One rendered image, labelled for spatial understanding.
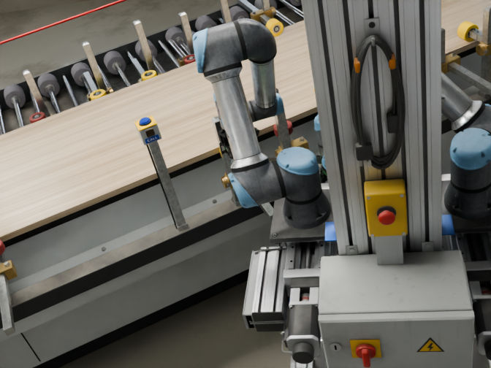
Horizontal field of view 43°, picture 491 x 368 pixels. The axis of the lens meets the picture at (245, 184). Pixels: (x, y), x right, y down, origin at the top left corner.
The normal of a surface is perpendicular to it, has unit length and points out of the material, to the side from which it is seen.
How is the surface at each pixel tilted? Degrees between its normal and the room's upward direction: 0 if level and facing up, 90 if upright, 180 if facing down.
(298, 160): 8
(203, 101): 0
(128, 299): 90
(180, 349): 0
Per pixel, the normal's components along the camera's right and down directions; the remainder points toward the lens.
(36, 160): -0.19, -0.76
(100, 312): 0.39, 0.51
